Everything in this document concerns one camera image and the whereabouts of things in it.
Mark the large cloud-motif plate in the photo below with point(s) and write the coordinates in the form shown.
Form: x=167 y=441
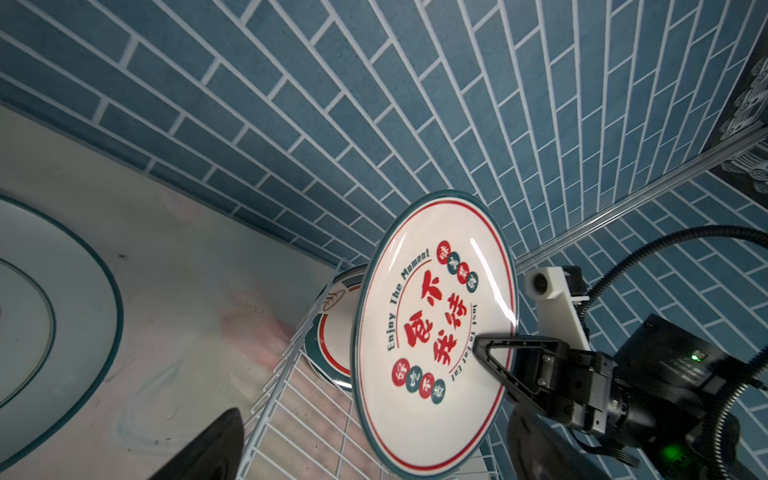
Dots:
x=62 y=320

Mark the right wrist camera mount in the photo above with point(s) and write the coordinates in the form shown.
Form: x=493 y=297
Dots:
x=556 y=292

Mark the large steam-logo green-red plate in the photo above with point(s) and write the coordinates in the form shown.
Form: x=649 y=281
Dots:
x=327 y=345

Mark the white wire dish rack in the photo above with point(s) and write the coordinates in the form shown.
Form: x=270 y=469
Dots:
x=301 y=424

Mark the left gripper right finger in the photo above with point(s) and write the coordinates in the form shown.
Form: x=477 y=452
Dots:
x=537 y=452

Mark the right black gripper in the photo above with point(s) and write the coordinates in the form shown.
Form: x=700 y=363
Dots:
x=579 y=389

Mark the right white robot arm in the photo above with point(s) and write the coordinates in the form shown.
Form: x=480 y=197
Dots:
x=655 y=394

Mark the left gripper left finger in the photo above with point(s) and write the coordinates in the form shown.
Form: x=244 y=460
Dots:
x=213 y=454

